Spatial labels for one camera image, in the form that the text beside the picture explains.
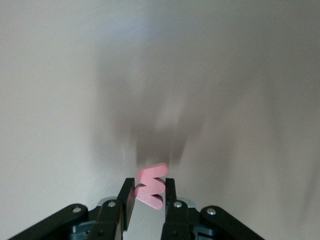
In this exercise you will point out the brown table cover mat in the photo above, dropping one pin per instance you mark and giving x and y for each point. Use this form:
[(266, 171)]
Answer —
[(50, 100)]

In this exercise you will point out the pink foam lowercase w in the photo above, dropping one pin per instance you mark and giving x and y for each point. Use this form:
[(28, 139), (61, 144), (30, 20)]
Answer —
[(151, 187)]

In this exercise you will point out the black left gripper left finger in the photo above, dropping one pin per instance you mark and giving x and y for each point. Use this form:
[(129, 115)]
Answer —
[(110, 217)]

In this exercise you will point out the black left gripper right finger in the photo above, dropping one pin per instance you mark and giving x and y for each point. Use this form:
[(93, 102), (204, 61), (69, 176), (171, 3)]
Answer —
[(180, 220)]

